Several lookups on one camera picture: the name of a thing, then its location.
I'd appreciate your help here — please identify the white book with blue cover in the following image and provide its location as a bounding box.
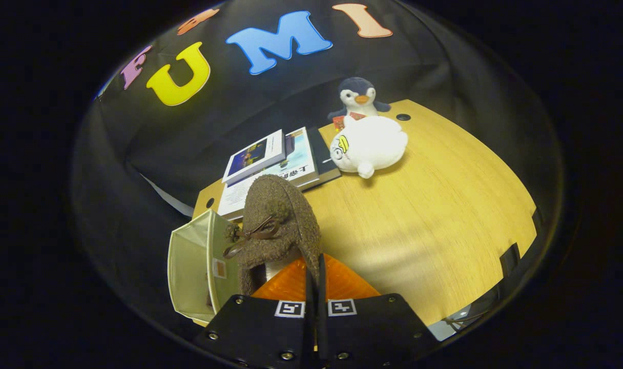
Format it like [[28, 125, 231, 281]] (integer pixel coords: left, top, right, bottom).
[[221, 129, 287, 186]]

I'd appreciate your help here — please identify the dark cover book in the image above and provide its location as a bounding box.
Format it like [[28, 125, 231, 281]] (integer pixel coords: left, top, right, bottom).
[[306, 127, 342, 191]]

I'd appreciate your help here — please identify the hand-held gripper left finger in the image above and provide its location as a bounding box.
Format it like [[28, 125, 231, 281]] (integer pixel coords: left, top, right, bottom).
[[196, 256, 316, 369]]

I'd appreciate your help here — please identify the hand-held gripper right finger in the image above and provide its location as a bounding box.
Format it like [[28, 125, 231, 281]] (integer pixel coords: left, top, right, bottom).
[[318, 254, 440, 369]]

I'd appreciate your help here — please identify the white printed book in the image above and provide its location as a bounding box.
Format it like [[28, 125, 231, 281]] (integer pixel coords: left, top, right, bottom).
[[217, 177, 263, 222]]

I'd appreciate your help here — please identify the pale green storage box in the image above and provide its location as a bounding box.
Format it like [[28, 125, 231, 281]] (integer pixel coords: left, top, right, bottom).
[[167, 209, 243, 324]]

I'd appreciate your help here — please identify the brown fuzzy shoe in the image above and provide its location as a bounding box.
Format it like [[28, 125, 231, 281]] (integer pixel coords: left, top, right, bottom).
[[223, 174, 322, 297]]

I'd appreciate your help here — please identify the penguin plush toy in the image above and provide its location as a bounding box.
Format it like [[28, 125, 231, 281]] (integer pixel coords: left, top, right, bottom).
[[327, 77, 392, 129]]

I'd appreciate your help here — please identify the white seal plush toy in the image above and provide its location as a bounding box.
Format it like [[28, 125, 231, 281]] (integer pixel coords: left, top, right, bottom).
[[329, 115, 409, 179]]

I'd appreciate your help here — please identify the black backdrop cloth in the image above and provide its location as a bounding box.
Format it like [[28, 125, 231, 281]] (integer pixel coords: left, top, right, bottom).
[[71, 0, 566, 329]]

